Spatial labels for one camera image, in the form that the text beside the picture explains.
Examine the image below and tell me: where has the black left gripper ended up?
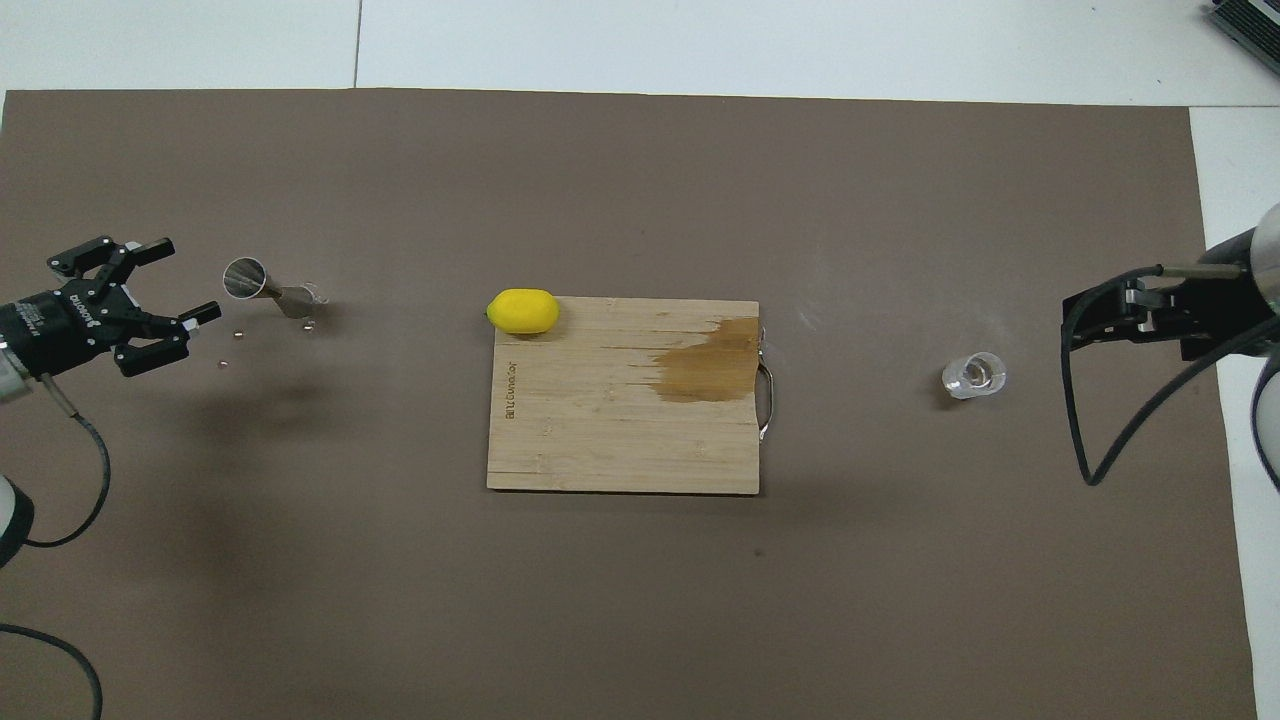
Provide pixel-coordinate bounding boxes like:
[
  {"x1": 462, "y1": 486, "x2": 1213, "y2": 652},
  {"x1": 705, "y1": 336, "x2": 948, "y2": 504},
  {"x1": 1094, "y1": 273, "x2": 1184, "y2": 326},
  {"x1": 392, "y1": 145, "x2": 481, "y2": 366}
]
[{"x1": 0, "y1": 237, "x2": 222, "y2": 378}]

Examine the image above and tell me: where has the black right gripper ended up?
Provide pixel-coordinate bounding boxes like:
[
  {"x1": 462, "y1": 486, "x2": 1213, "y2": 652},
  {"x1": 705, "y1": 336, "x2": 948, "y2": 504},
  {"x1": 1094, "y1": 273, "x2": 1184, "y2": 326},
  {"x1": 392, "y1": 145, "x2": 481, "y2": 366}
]
[{"x1": 1062, "y1": 265, "x2": 1263, "y2": 361}]

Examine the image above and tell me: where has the steel cocktail jigger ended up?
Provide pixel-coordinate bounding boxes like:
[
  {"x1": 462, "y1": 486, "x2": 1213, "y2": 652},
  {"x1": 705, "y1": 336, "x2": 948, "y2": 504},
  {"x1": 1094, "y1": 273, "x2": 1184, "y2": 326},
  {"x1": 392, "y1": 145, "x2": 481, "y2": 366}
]
[{"x1": 222, "y1": 257, "x2": 319, "y2": 321}]

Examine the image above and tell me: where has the small clear glass cup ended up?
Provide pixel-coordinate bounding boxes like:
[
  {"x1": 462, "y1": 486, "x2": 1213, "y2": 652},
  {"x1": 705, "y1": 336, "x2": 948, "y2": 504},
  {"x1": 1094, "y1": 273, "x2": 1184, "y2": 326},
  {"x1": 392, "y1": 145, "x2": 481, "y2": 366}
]
[{"x1": 941, "y1": 351, "x2": 1008, "y2": 401}]

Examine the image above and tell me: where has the grey ribbed device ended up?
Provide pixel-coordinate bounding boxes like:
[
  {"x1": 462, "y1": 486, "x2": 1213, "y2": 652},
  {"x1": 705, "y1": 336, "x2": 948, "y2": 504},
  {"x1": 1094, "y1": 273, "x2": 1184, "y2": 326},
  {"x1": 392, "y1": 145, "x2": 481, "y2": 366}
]
[{"x1": 1205, "y1": 0, "x2": 1280, "y2": 51}]

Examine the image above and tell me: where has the yellow lemon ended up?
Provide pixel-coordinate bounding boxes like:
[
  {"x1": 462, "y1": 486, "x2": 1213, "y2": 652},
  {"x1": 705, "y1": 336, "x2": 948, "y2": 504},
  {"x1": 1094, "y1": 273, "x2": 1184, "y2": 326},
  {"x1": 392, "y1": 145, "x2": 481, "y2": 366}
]
[{"x1": 487, "y1": 288, "x2": 561, "y2": 336}]

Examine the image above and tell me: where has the bamboo cutting board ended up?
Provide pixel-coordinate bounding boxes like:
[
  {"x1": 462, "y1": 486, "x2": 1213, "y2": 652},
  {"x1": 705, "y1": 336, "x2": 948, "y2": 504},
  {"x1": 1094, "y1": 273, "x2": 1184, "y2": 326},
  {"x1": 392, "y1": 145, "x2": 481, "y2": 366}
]
[{"x1": 486, "y1": 297, "x2": 776, "y2": 495}]

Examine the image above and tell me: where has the brown table mat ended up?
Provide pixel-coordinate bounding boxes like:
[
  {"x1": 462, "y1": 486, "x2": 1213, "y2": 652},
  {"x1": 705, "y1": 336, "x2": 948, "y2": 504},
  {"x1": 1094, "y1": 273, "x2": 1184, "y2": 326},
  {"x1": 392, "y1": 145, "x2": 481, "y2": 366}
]
[{"x1": 0, "y1": 88, "x2": 1259, "y2": 720}]

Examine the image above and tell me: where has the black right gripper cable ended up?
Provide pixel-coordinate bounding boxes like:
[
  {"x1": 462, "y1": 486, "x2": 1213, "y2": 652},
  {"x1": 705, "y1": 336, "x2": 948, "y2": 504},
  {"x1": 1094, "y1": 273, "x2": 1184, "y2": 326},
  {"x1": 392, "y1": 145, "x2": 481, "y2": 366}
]
[{"x1": 1062, "y1": 262, "x2": 1280, "y2": 488}]

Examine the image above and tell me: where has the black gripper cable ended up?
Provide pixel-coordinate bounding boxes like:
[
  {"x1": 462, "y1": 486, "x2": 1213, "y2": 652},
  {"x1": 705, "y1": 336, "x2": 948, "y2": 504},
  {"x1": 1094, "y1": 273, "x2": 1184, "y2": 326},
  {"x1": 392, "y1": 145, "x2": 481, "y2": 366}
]
[
  {"x1": 1062, "y1": 262, "x2": 1280, "y2": 488},
  {"x1": 0, "y1": 375, "x2": 111, "y2": 720}
]

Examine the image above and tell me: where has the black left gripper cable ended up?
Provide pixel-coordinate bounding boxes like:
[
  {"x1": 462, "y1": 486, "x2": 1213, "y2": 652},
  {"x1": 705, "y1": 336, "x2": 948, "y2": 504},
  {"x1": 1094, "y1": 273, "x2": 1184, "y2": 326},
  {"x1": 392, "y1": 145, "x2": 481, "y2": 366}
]
[{"x1": 0, "y1": 375, "x2": 111, "y2": 720}]

